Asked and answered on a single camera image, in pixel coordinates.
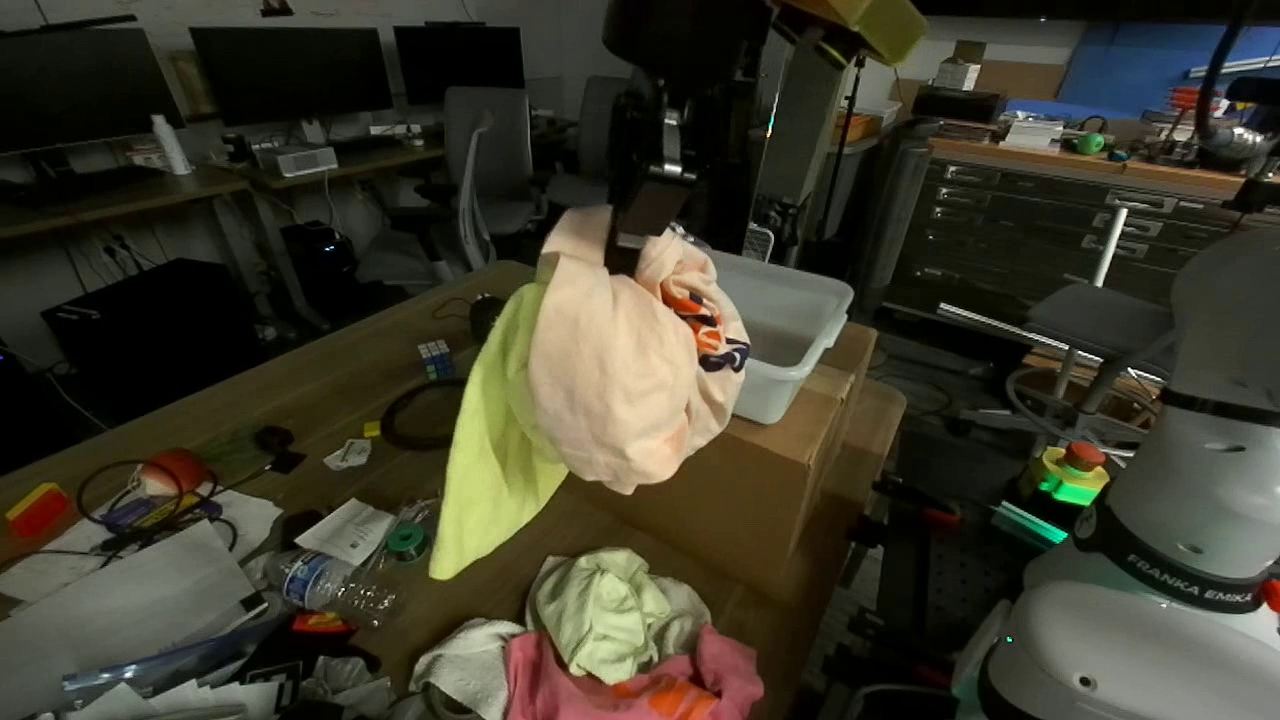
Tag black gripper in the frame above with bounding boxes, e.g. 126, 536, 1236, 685
602, 76, 700, 276

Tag peach cloth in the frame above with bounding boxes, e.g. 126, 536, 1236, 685
529, 203, 751, 497

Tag lime green cloth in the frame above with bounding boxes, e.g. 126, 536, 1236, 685
428, 276, 577, 583

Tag pale green cloth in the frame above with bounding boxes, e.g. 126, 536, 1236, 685
523, 548, 715, 687

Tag pink cloth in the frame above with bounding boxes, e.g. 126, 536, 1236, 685
502, 623, 768, 720

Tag white cloth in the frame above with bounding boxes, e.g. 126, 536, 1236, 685
405, 616, 531, 720

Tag small blue box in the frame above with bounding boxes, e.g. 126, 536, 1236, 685
414, 335, 458, 385

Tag brown cardboard box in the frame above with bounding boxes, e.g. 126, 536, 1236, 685
554, 315, 911, 720

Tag grey office chair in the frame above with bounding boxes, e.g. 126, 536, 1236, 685
444, 84, 550, 271

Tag white plastic bin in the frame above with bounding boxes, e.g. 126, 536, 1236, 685
702, 248, 857, 427

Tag black computer monitor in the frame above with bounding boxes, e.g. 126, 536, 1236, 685
393, 19, 529, 114
0, 19, 174, 154
188, 24, 394, 132

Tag white desk device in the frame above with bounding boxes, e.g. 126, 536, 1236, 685
273, 146, 339, 182

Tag dark screen with text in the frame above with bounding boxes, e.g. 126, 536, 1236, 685
882, 154, 1252, 335

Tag green tape roll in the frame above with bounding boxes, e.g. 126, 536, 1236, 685
378, 517, 431, 560

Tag white bottle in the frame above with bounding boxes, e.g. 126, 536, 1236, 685
148, 114, 196, 182

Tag clear plastic water bottle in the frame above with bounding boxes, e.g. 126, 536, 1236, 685
273, 533, 405, 622

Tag green and red stop button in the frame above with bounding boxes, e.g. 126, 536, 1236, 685
1026, 437, 1116, 511

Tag white paper sheets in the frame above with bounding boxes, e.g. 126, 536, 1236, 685
0, 511, 264, 720

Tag red flat object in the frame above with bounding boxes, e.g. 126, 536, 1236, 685
2, 482, 78, 548

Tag golden wrist camera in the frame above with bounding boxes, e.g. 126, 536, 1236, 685
785, 0, 933, 65

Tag black coiled cable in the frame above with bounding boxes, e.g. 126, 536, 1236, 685
374, 378, 472, 457

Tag wooden wall desk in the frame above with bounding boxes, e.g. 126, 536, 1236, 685
0, 139, 453, 248

